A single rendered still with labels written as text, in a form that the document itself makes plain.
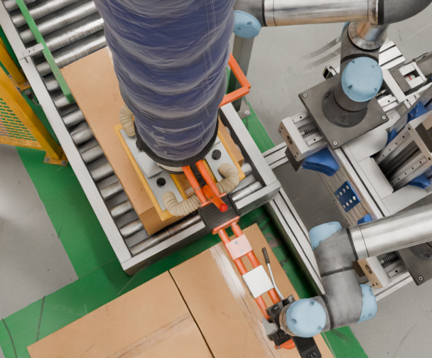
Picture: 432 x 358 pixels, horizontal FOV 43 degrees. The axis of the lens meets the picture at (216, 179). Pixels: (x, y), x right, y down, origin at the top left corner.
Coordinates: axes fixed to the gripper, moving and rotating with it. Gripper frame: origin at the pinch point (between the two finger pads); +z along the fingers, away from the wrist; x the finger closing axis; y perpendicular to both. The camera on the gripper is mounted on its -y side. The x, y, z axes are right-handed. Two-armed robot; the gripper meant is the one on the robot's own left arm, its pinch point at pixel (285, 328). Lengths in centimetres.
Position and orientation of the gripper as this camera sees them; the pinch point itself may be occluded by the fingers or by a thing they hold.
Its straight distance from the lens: 150.9
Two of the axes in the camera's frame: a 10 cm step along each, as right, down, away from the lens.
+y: -4.7, -8.5, 2.2
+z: -0.4, 2.7, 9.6
